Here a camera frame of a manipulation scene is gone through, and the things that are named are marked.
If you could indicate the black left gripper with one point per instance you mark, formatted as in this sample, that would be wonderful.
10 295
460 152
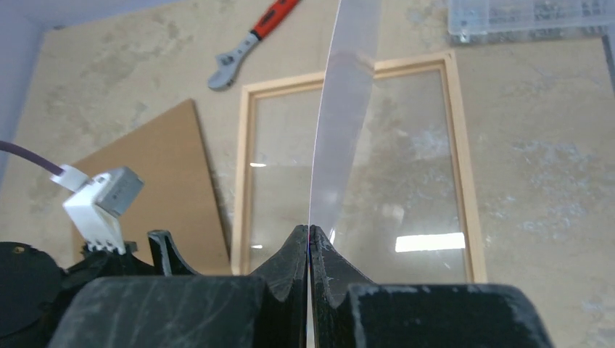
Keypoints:
36 292

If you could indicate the building photo print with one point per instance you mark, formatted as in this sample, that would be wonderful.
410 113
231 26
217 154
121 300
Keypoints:
345 96

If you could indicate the light wooden picture frame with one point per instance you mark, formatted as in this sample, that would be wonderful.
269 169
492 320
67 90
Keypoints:
445 62

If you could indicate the brown backing board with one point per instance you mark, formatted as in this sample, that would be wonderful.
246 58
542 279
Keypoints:
169 155

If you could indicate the clear plastic organizer box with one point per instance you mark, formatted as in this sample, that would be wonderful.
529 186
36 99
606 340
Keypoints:
495 22

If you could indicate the grey adjustable wrench red handle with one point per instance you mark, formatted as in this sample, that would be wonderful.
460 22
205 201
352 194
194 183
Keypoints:
229 63

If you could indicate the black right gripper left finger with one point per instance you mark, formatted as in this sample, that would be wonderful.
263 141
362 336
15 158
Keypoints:
266 308

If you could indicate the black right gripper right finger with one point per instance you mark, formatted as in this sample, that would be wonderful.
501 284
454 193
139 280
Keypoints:
350 310

